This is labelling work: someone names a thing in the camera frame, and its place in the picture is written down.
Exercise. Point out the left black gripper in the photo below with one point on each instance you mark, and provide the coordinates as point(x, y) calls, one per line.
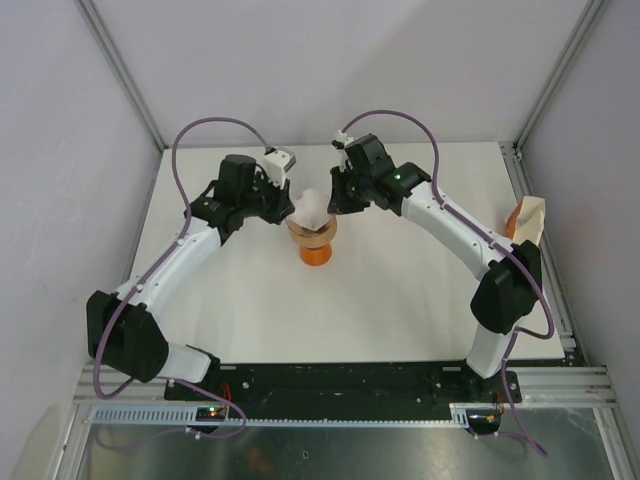
point(283, 204)

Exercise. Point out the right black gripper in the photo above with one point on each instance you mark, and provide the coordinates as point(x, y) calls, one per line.
point(340, 204)

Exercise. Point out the white paper coffee filter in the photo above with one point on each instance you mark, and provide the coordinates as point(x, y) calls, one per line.
point(311, 211)

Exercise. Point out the wooden dripper ring holder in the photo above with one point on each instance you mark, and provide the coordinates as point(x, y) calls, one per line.
point(312, 239)

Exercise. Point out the orange glass carafe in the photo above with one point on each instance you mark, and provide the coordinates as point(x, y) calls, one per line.
point(315, 257)

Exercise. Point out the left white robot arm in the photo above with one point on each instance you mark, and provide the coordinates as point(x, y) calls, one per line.
point(124, 327)

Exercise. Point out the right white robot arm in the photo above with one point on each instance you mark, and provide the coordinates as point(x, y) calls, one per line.
point(509, 274)

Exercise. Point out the paper coffee filter stack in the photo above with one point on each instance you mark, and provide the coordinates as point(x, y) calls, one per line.
point(526, 222)

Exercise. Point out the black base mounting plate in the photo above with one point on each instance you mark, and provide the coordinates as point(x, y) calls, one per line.
point(349, 387)

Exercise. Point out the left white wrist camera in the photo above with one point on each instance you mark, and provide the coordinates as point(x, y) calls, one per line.
point(277, 162)

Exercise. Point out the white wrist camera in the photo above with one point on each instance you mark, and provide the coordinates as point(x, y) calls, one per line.
point(341, 140)
point(277, 162)

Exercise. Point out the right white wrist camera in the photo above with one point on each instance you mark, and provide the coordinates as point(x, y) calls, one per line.
point(341, 140)

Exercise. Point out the left aluminium frame post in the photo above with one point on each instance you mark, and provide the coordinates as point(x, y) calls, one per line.
point(121, 72)

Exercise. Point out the aluminium frame post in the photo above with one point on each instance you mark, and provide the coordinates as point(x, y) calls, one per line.
point(121, 72)
point(571, 51)

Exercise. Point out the grey slotted cable duct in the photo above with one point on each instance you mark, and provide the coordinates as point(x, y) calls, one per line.
point(443, 416)

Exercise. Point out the right aluminium frame post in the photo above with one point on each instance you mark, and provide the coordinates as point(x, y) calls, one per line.
point(571, 51)

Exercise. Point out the right aluminium table rail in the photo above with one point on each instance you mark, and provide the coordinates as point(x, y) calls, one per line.
point(571, 381)

